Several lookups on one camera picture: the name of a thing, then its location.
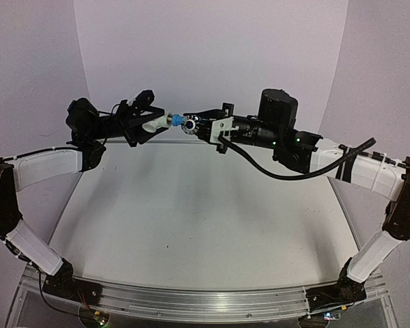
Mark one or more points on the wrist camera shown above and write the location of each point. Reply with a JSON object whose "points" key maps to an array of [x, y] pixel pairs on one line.
{"points": [[143, 100], [210, 130]]}

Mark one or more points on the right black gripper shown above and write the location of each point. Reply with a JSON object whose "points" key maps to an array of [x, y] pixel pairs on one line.
{"points": [[210, 114]]}

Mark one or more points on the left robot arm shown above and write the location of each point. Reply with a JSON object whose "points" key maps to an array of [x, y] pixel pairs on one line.
{"points": [[90, 130]]}

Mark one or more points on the right circuit board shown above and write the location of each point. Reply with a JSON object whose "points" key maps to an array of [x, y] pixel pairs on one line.
{"points": [[331, 315]]}

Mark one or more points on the circuit board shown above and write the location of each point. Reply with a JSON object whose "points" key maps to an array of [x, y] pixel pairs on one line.
{"points": [[331, 315], [89, 318]]}

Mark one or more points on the blue water faucet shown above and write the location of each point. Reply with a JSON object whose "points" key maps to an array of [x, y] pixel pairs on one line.
{"points": [[188, 123]]}

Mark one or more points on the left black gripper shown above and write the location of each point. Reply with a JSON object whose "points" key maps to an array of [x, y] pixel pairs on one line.
{"points": [[130, 119]]}

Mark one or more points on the white plastic pipe fitting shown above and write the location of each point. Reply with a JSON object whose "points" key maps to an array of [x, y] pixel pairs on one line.
{"points": [[153, 126]]}

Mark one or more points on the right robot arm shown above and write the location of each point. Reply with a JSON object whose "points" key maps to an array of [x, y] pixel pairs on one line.
{"points": [[309, 155]]}

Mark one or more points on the left circuit board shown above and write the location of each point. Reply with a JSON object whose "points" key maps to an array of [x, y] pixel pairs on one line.
{"points": [[89, 318]]}

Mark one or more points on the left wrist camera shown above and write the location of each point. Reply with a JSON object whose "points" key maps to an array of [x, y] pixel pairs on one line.
{"points": [[143, 100]]}

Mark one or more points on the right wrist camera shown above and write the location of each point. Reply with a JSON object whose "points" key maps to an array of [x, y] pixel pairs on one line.
{"points": [[210, 130]]}

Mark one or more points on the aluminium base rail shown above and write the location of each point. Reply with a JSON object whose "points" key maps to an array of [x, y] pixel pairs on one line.
{"points": [[200, 306]]}

